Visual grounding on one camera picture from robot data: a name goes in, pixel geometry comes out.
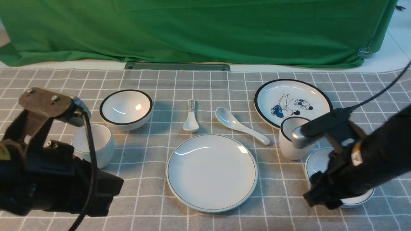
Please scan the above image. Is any grey checked tablecloth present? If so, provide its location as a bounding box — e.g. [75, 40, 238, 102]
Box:
[0, 68, 410, 231]

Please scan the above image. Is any metal binder clip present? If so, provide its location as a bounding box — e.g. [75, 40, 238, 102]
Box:
[356, 47, 373, 59]

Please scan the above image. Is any black-rimmed white cup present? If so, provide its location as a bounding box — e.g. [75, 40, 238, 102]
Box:
[279, 116, 315, 161]

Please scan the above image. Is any large white ceramic spoon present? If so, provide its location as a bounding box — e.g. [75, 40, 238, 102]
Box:
[215, 107, 270, 146]

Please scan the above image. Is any black right camera cable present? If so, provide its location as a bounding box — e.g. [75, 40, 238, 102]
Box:
[348, 61, 411, 111]

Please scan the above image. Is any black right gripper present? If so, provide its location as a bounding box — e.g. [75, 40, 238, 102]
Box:
[303, 128, 379, 210]

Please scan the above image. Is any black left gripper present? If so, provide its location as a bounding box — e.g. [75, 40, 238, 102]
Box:
[1, 110, 124, 217]

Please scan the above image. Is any black left camera cable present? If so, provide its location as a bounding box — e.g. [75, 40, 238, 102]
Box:
[68, 111, 98, 231]

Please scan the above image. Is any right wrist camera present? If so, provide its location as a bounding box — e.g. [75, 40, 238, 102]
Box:
[291, 108, 367, 153]

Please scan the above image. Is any white cup thin rim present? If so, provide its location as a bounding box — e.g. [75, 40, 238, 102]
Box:
[72, 124, 115, 169]

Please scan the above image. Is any large plain white plate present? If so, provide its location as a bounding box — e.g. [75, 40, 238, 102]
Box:
[166, 134, 258, 213]

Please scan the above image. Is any small patterned white spoon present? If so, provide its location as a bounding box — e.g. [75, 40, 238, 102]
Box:
[183, 99, 199, 133]

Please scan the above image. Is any black-rimmed white bowl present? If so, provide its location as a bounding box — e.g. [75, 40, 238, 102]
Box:
[99, 89, 154, 131]

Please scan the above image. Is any black-rimmed illustrated plate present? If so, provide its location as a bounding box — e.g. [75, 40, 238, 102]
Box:
[254, 79, 333, 130]

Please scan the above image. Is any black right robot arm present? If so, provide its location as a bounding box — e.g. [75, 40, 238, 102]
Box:
[298, 106, 411, 210]

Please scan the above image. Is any black camera cable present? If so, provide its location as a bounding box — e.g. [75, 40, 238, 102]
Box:
[68, 111, 98, 231]
[348, 61, 411, 111]

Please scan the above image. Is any green backdrop cloth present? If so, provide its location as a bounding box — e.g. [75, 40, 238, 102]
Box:
[1, 0, 397, 69]

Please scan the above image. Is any shallow white bowl thin rim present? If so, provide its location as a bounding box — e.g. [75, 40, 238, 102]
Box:
[304, 148, 375, 209]

